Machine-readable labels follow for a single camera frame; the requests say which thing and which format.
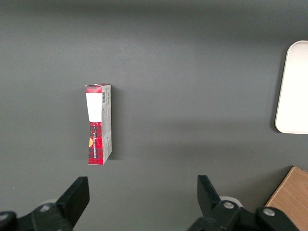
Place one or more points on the brown wooden board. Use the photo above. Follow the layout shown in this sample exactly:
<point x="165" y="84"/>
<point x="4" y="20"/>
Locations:
<point x="290" y="190"/>

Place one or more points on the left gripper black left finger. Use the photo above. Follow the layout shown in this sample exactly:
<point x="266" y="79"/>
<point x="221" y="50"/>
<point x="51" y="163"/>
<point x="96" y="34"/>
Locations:
<point x="74" y="199"/>

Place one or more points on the red plaid carton box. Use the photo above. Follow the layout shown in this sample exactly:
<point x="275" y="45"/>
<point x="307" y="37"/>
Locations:
<point x="98" y="125"/>

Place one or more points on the white rectangular tray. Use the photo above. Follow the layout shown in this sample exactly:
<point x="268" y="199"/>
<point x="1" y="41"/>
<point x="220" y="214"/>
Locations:
<point x="294" y="89"/>

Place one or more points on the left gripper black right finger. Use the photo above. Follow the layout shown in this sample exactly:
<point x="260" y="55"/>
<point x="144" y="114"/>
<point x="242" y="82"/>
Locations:
<point x="208" y="197"/>

